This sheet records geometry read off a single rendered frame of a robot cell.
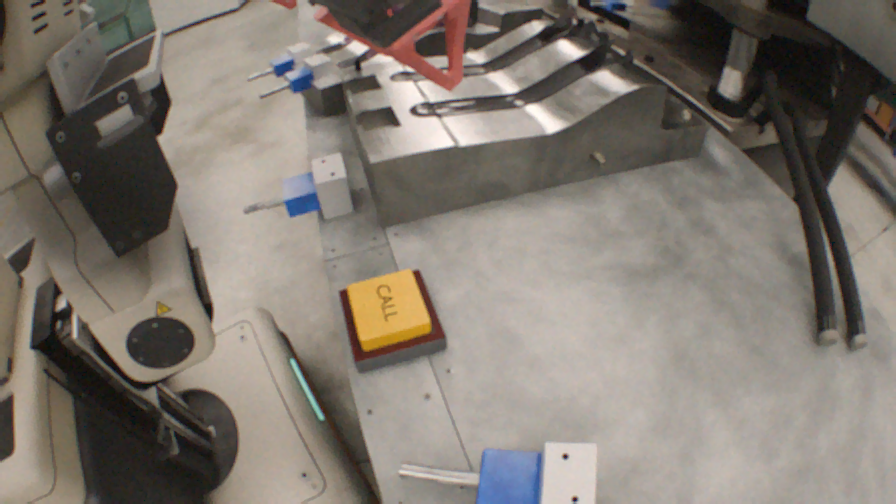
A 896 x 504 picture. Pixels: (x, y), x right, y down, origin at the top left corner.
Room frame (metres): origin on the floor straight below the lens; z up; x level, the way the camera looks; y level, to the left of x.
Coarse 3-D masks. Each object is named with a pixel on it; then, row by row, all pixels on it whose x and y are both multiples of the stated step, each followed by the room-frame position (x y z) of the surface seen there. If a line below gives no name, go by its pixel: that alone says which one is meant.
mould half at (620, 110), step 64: (384, 64) 0.58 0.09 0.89; (512, 64) 0.56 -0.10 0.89; (448, 128) 0.39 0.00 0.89; (512, 128) 0.39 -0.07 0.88; (576, 128) 0.40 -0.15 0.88; (640, 128) 0.43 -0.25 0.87; (704, 128) 0.48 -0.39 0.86; (384, 192) 0.33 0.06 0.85; (448, 192) 0.35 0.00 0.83; (512, 192) 0.37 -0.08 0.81
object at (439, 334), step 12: (420, 276) 0.24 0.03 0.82; (420, 288) 0.23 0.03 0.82; (348, 312) 0.20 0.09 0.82; (432, 312) 0.20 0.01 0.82; (348, 324) 0.19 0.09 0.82; (432, 324) 0.19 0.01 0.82; (432, 336) 0.18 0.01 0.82; (444, 336) 0.18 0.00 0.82; (384, 348) 0.17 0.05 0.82; (396, 348) 0.17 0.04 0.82; (360, 360) 0.15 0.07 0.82
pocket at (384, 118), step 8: (360, 112) 0.43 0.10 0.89; (368, 112) 0.44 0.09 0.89; (376, 112) 0.44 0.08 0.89; (384, 112) 0.44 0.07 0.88; (392, 112) 0.44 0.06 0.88; (360, 120) 0.43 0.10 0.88; (368, 120) 0.44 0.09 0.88; (376, 120) 0.44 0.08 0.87; (384, 120) 0.44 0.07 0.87; (392, 120) 0.44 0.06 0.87; (360, 128) 0.42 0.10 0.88; (368, 128) 0.43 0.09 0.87; (376, 128) 0.44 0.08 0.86; (384, 128) 0.44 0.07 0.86; (360, 136) 0.40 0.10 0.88
